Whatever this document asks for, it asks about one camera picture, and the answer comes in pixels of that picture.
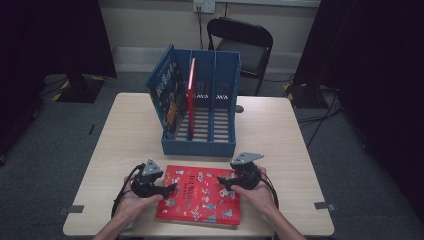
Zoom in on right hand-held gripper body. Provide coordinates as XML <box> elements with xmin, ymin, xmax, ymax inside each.
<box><xmin>230</xmin><ymin>152</ymin><xmax>264</xmax><ymax>191</ymax></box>

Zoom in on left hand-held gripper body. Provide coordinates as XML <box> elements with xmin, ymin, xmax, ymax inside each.
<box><xmin>130</xmin><ymin>158</ymin><xmax>164</xmax><ymax>200</ymax></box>

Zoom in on red picture book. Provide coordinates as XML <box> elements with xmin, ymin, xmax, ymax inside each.
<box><xmin>155</xmin><ymin>164</ymin><xmax>242</xmax><ymax>227</ymax></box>
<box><xmin>187</xmin><ymin>57</ymin><xmax>198</xmax><ymax>141</ymax></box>

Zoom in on blue plastic file rack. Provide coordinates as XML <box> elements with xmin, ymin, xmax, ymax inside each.
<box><xmin>161</xmin><ymin>49</ymin><xmax>242</xmax><ymax>158</ymax></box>

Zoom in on blue monster picture book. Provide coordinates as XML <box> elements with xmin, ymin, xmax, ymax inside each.
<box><xmin>145</xmin><ymin>44</ymin><xmax>189</xmax><ymax>141</ymax></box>

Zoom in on person's left hand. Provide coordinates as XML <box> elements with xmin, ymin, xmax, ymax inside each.
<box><xmin>116</xmin><ymin>173</ymin><xmax>164</xmax><ymax>225</ymax></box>

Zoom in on person's right hand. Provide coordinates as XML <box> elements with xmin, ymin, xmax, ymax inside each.
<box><xmin>231</xmin><ymin>165</ymin><xmax>277</xmax><ymax>218</ymax></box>

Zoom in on grey tape piece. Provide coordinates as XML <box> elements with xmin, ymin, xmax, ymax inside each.
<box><xmin>313</xmin><ymin>201</ymin><xmax>337</xmax><ymax>213</ymax></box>
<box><xmin>58</xmin><ymin>204</ymin><xmax>85</xmax><ymax>216</ymax></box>

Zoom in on black stand base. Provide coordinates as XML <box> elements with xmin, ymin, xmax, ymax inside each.
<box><xmin>51</xmin><ymin>73</ymin><xmax>107</xmax><ymax>104</ymax></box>
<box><xmin>283</xmin><ymin>81</ymin><xmax>329</xmax><ymax>109</ymax></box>

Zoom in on black folding chair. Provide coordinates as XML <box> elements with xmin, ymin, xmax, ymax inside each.
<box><xmin>206</xmin><ymin>17</ymin><xmax>274</xmax><ymax>97</ymax></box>

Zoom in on black curtain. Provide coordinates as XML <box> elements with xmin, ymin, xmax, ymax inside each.
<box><xmin>293</xmin><ymin>0</ymin><xmax>424</xmax><ymax>214</ymax></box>
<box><xmin>0</xmin><ymin>0</ymin><xmax>118</xmax><ymax>161</ymax></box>

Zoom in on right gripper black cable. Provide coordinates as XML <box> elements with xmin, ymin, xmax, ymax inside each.
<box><xmin>260</xmin><ymin>169</ymin><xmax>280</xmax><ymax>214</ymax></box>

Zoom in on black floor cable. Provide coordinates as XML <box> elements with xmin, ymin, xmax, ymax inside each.
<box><xmin>296</xmin><ymin>88</ymin><xmax>344</xmax><ymax>149</ymax></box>

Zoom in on black plug cable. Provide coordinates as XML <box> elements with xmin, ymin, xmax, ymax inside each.
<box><xmin>197</xmin><ymin>6</ymin><xmax>205</xmax><ymax>51</ymax></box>

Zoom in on white wall socket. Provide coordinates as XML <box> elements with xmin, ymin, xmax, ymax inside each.
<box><xmin>193</xmin><ymin>0</ymin><xmax>216</xmax><ymax>14</ymax></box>

